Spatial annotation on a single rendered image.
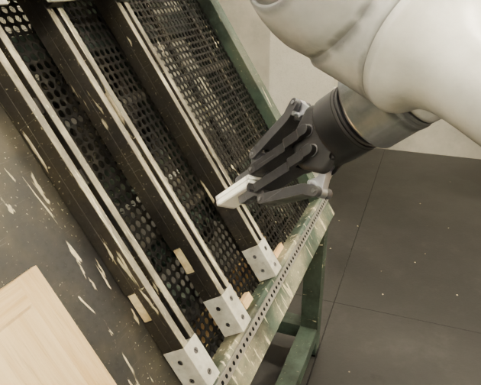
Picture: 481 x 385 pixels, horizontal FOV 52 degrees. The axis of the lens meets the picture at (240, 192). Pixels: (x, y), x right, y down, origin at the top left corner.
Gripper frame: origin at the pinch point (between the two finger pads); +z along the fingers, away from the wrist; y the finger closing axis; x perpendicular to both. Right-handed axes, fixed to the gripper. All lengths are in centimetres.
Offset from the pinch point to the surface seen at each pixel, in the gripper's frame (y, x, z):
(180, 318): -3, -28, 59
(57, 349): -9, 3, 57
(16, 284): 3, 12, 55
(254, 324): -3, -61, 70
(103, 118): 49, -10, 58
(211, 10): 132, -70, 77
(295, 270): 19, -93, 79
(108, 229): 16, -8, 55
